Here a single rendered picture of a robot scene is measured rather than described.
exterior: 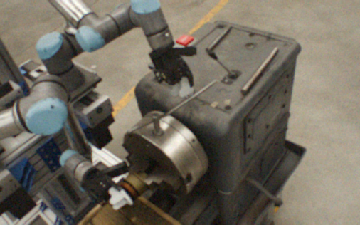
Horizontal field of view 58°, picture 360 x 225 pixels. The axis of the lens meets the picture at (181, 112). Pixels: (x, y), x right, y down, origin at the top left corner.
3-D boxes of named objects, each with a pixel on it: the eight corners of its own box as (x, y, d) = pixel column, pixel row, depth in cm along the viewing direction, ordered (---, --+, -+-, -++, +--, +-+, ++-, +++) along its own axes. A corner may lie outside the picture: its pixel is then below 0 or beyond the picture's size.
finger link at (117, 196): (122, 213, 106) (104, 199, 111) (134, 201, 109) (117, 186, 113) (119, 209, 104) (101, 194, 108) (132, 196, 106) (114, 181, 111)
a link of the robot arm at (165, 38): (157, 25, 100) (175, 24, 94) (163, 39, 102) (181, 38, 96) (140, 38, 96) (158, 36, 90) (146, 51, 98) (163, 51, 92)
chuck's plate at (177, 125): (150, 147, 143) (140, 97, 119) (208, 185, 129) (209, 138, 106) (144, 152, 141) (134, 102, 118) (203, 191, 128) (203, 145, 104)
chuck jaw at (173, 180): (163, 158, 116) (188, 170, 109) (166, 167, 119) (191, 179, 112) (142, 179, 111) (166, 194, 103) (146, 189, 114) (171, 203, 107)
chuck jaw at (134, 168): (151, 154, 121) (131, 129, 119) (157, 153, 117) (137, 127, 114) (130, 174, 116) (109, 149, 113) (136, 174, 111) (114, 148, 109)
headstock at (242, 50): (216, 77, 184) (211, 14, 156) (297, 107, 159) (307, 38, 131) (145, 145, 154) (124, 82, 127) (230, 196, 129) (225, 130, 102)
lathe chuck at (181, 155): (144, 152, 141) (134, 102, 118) (203, 191, 128) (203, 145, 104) (130, 166, 137) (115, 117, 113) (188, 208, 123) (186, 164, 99)
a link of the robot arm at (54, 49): (41, 67, 142) (27, 40, 133) (67, 53, 148) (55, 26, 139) (54, 77, 135) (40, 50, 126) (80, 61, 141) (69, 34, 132)
